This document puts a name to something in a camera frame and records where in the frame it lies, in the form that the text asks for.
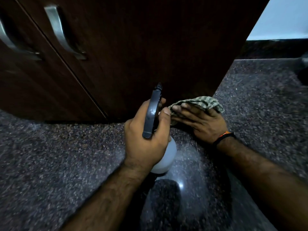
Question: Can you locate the dark brown cabinet door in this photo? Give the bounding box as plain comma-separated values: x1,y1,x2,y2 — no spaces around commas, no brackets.
0,0,107,122
15,0,272,123

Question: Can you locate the person's right hand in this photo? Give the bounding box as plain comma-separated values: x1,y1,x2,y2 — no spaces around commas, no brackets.
170,103,228,145

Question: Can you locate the silver cabinet handle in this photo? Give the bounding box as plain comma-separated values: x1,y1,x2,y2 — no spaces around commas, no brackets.
44,5,87,61
0,18,43,61

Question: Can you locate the person's left hand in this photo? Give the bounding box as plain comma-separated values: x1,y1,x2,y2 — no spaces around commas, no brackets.
124,98,172,171

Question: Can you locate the white spray bottle black trigger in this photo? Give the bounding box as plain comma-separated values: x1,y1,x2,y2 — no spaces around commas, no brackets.
142,82,177,175

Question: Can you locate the green checkered cleaning cloth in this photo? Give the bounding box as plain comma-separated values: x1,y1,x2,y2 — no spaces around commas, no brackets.
168,96,225,126

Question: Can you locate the person's left forearm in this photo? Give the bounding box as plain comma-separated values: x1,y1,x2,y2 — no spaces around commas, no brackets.
60,162,151,231

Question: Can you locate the person's right forearm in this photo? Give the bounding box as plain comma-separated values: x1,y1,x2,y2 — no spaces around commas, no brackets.
215,137,308,231

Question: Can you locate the black and orange wristband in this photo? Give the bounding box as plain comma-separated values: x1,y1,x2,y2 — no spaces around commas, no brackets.
212,130,237,148

